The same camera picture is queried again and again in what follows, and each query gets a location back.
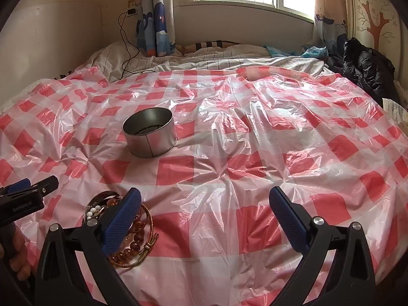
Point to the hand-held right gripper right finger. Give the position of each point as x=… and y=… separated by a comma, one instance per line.
x=288, y=223

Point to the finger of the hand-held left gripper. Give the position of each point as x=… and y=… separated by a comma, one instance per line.
x=44, y=185
x=17, y=186

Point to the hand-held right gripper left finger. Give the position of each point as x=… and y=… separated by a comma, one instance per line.
x=122, y=223

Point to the plain silver bangle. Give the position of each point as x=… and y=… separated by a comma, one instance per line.
x=106, y=193

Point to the round metal tin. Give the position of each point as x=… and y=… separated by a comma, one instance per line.
x=149, y=140

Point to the person's left hand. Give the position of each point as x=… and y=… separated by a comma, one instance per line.
x=20, y=255

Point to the red checkered plastic sheet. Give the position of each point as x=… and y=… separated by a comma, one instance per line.
x=239, y=140

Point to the white paper sheet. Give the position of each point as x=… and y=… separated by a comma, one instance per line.
x=397, y=111

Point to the blue plastic bag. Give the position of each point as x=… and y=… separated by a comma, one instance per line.
x=315, y=52

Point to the black puffer jacket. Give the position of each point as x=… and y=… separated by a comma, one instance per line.
x=363, y=63

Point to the white striped bed sheet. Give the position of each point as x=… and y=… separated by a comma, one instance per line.
x=191, y=60

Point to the striped pillow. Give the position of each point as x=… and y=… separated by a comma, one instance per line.
x=204, y=45

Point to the blue cartoon curtain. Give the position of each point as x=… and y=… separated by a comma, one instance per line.
x=159, y=22
x=330, y=22

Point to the wall charger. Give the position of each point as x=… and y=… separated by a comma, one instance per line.
x=131, y=8

